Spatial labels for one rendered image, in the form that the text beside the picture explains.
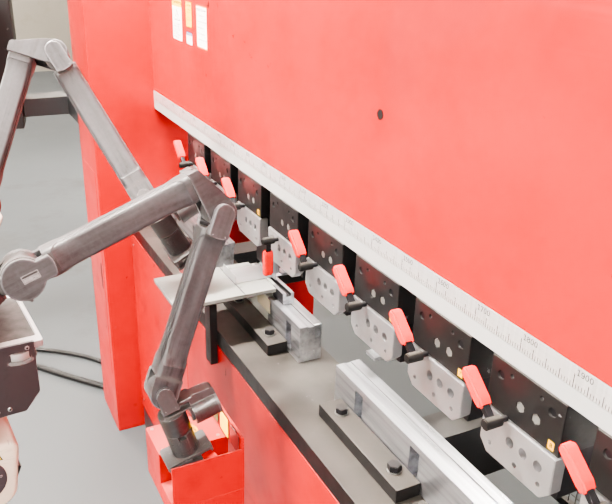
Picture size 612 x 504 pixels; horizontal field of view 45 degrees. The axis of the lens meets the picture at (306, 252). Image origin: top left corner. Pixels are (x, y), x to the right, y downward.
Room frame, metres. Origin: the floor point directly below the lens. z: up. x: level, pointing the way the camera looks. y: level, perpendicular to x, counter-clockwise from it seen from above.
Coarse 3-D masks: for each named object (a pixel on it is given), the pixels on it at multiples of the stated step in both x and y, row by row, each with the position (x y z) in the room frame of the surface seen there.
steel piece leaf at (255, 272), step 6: (258, 264) 1.83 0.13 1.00; (228, 270) 1.75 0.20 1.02; (234, 270) 1.79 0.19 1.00; (240, 270) 1.79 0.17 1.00; (246, 270) 1.79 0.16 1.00; (252, 270) 1.79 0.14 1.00; (258, 270) 1.79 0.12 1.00; (228, 276) 1.75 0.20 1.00; (234, 276) 1.71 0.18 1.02; (240, 276) 1.75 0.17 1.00; (246, 276) 1.75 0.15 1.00; (252, 276) 1.75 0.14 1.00; (258, 276) 1.75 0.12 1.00; (264, 276) 1.75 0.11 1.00; (270, 276) 1.76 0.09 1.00; (234, 282) 1.71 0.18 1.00; (240, 282) 1.71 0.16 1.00
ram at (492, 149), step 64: (192, 0) 2.13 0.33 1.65; (256, 0) 1.74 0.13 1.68; (320, 0) 1.48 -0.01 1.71; (384, 0) 1.28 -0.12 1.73; (448, 0) 1.13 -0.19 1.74; (512, 0) 1.01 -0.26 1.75; (576, 0) 0.92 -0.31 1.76; (192, 64) 2.15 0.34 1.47; (256, 64) 1.74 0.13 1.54; (320, 64) 1.47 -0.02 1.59; (384, 64) 1.27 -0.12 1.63; (448, 64) 1.12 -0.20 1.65; (512, 64) 1.00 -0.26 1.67; (576, 64) 0.90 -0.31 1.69; (192, 128) 2.16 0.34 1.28; (256, 128) 1.74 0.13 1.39; (320, 128) 1.46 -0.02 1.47; (384, 128) 1.26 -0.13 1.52; (448, 128) 1.10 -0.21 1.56; (512, 128) 0.98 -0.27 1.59; (576, 128) 0.89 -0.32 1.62; (320, 192) 1.45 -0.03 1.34; (384, 192) 1.25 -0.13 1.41; (448, 192) 1.09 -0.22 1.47; (512, 192) 0.97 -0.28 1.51; (576, 192) 0.87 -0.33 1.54; (448, 256) 1.07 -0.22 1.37; (512, 256) 0.95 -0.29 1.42; (576, 256) 0.86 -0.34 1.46; (512, 320) 0.94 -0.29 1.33; (576, 320) 0.84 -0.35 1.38
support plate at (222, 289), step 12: (240, 264) 1.83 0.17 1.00; (168, 276) 1.74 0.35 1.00; (180, 276) 1.74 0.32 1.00; (216, 276) 1.75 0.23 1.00; (168, 288) 1.67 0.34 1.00; (216, 288) 1.68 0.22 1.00; (228, 288) 1.68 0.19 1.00; (240, 288) 1.68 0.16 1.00; (252, 288) 1.69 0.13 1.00; (264, 288) 1.69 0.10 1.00; (168, 300) 1.61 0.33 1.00; (216, 300) 1.62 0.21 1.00; (228, 300) 1.63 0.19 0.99
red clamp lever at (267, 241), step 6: (264, 240) 1.60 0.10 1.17; (270, 240) 1.60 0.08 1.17; (276, 240) 1.61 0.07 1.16; (270, 246) 1.61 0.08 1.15; (264, 252) 1.60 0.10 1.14; (270, 252) 1.60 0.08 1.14; (264, 258) 1.60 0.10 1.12; (270, 258) 1.60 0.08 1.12; (264, 264) 1.60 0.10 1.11; (270, 264) 1.60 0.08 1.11; (264, 270) 1.60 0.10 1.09; (270, 270) 1.60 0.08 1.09
